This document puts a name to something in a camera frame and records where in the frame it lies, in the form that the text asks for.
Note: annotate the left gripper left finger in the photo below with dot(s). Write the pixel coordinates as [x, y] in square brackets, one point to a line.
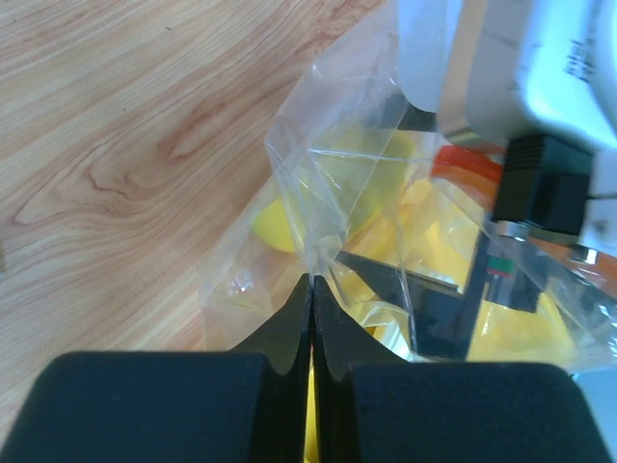
[247, 404]

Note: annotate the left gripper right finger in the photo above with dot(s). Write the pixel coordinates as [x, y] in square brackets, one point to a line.
[373, 406]

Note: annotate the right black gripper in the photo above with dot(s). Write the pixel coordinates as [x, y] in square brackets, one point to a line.
[478, 296]

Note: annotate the red-zip clear bag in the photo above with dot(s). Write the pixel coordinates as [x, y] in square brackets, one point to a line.
[354, 84]

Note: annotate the fake yellow lemon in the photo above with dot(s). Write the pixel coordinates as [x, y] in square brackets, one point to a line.
[330, 192]

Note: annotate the yellow plastic tray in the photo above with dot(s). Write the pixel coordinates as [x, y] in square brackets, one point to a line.
[489, 386]

